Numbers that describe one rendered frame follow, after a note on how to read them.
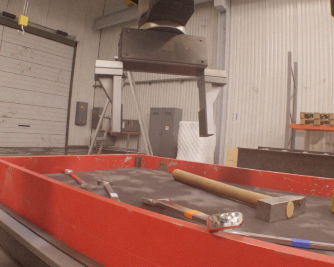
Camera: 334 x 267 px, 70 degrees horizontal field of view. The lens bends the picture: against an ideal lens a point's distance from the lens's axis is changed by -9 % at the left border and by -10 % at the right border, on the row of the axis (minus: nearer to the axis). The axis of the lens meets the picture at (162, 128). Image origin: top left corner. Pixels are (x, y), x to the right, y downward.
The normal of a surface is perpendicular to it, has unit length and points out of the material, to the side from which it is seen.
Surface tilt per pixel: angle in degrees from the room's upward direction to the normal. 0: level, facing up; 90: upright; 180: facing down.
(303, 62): 90
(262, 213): 90
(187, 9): 169
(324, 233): 0
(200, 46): 80
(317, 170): 90
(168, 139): 90
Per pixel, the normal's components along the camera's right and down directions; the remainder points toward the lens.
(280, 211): 0.48, 0.03
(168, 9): 0.02, 0.99
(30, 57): 0.80, 0.05
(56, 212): -0.58, -0.05
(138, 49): 0.26, -0.16
